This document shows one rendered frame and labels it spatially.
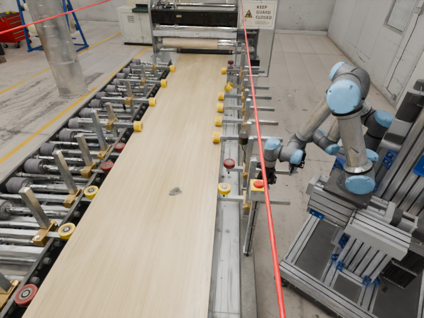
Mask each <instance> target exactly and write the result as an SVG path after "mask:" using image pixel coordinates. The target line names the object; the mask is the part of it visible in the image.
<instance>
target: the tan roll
mask: <svg viewBox="0 0 424 318"><path fill-rule="evenodd" d="M156 42H157V43H158V44H163V46H164V47H186V48H205V49H217V48H218V46H219V45H227V46H236V44H232V43H218V39H198V38H163V41H156Z"/></svg>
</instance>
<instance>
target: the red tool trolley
mask: <svg viewBox="0 0 424 318"><path fill-rule="evenodd" d="M19 26H22V22H21V18H20V12H16V13H13V14H6V12H3V13H0V32H3V31H5V30H9V29H12V28H16V27H19ZM27 34H28V39H29V42H30V43H31V42H32V41H31V40H30V38H29V37H30V34H29V32H27ZM24 39H26V38H25V33H24V30H23V28H19V29H16V30H13V31H10V32H6V33H3V34H0V42H1V43H3V47H4V48H8V45H7V44H6V43H15V47H16V48H17V49H19V48H20V46H19V45H18V43H20V41H21V40H24Z"/></svg>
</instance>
